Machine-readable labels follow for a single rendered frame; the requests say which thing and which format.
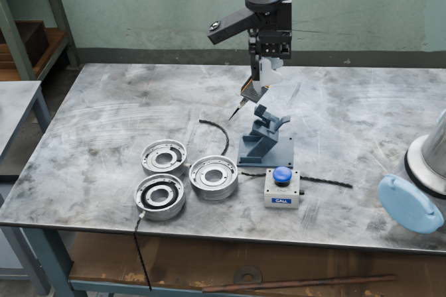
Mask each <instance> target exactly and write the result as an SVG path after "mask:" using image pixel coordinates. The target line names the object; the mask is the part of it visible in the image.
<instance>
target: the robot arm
mask: <svg viewBox="0 0 446 297"><path fill-rule="evenodd" d="M245 30H247V32H248V33H249V35H248V46H249V47H248V50H249V55H250V56H251V71H252V81H253V86H254V89H255V90H256V92H257V93H258V95H261V87H263V86H268V85H271V84H276V83H279V82H281V81H282V75H281V74H280V73H279V72H276V71H274V70H273V69H276V68H280V67H282V65H283V60H291V41H292V0H245V7H243V8H241V9H240V10H238V11H236V12H234V13H232V14H230V15H228V16H226V17H224V18H222V19H220V20H218V21H215V22H214V23H212V24H210V26H209V29H208V34H207V37H208V38H209V40H210V41H211V43H212V44H213V45H216V44H218V43H220V42H222V41H224V40H226V39H228V38H231V37H233V36H235V35H237V34H239V33H241V32H243V31H245ZM288 48H289V54H284V53H283V52H288ZM378 197H379V200H380V202H381V203H382V205H383V207H384V209H385V210H386V211H387V213H388V214H389V215H390V216H391V217H392V218H393V219H394V220H395V221H397V222H398V223H399V224H400V225H402V226H403V227H405V228H406V229H409V230H410V231H415V232H416V233H421V234H428V233H433V232H434V231H438V232H440V233H444V234H446V109H445V110H443V111H442V112H441V114H440V115H439V118H438V119H437V121H436V126H435V127H434V128H433V130H432V132H430V134H429V135H424V136H421V137H419V138H417V139H416V140H415V141H414V142H413V143H412V144H411V145H410V146H409V148H408V149H407V151H406V153H405V154H404V155H403V157H402V159H401V160H400V161H399V163H398V164H397V166H396V167H395V168H394V169H393V170H392V171H391V172H390V173H389V174H386V175H385V176H384V177H383V180H382V181H381V182H380V183H379V185H378Z"/></svg>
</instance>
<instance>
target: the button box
mask: <svg viewBox="0 0 446 297"><path fill-rule="evenodd" d="M274 170H275V169H267V172H266V179H265V191H264V200H265V208H282V209H299V195H305V190H300V189H299V181H300V170H291V171H292V178H291V179H290V180H289V181H288V182H278V181H276V180H274V179H273V171H274Z"/></svg>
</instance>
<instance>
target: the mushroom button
mask: <svg viewBox="0 0 446 297"><path fill-rule="evenodd" d="M291 178H292V171H291V170H290V169H289V168H288V167H285V166H279V167H277V168H276V169H275V170H274V171H273V179H274V180H276V181H278V182H288V181H289V180H290V179H291Z"/></svg>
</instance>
